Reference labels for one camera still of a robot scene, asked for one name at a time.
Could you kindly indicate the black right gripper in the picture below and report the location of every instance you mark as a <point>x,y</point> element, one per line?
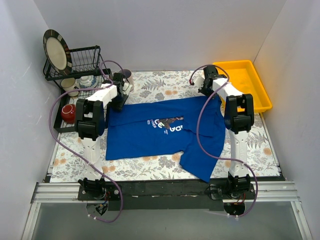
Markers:
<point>204,90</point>

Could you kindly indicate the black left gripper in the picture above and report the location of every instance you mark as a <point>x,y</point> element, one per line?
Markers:
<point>119,103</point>

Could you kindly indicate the blue printed t shirt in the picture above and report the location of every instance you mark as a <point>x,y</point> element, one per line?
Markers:
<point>194,126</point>

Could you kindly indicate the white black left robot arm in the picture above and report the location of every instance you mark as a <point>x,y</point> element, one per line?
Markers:
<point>91,120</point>

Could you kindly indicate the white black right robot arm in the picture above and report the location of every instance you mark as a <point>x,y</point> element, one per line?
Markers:
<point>238,120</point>

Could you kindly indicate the beige ceramic mug purple inside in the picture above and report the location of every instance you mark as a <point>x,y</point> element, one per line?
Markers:
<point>128,77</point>

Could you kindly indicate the floral patterned table mat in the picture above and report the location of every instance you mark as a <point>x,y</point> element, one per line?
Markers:
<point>154,86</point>

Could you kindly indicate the yellow plastic bin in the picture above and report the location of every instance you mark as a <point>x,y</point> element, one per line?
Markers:
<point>245,78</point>

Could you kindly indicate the blue white teapot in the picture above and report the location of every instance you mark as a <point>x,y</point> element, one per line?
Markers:
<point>87,82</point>

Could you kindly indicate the cream mug in rack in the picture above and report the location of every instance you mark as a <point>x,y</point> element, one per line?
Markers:
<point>69,84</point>

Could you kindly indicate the red cup in rack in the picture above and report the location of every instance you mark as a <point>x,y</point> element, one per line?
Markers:
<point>68,113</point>

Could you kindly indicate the dark rimmed cream plate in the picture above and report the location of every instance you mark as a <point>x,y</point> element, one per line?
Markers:
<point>57,52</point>

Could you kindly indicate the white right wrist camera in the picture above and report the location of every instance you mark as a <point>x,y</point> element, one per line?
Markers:
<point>198,81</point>

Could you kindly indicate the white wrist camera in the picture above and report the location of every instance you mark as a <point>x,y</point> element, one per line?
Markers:
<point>126,88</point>
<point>198,81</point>

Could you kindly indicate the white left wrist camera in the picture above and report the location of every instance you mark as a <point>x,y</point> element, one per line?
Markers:
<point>126,88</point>

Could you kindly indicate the black wire dish rack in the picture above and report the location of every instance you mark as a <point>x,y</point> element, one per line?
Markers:
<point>85,62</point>

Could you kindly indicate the aluminium frame rail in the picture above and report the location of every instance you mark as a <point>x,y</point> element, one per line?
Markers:
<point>57,214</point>

